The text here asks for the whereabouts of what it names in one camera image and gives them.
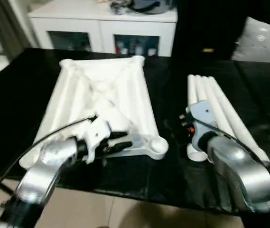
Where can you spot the white plastic table leg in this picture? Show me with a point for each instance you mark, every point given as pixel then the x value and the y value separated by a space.
pixel 200 90
pixel 209 90
pixel 191 90
pixel 239 123

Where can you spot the white plastic table top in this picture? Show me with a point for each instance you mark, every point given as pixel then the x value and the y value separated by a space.
pixel 101 95

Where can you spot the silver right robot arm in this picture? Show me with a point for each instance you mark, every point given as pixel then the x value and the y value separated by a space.
pixel 241 175

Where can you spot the small yellow tag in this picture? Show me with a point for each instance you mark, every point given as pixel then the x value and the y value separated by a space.
pixel 208 50

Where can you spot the black work mat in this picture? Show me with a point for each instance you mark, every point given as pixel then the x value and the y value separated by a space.
pixel 21 95

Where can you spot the grey pillow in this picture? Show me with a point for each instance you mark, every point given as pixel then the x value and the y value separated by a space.
pixel 263 42

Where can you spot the white cabinet with glass doors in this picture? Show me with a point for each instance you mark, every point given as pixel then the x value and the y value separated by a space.
pixel 97 23

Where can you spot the grey black bag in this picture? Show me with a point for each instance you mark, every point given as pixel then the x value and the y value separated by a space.
pixel 142 5

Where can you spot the grey curtain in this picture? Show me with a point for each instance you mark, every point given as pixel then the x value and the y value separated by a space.
pixel 6 23

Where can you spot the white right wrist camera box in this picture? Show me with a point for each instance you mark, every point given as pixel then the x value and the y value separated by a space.
pixel 203 114

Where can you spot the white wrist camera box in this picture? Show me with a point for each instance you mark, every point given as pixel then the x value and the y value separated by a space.
pixel 94 135
pixel 203 114

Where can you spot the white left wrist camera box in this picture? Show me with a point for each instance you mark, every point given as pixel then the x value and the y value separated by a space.
pixel 94 135

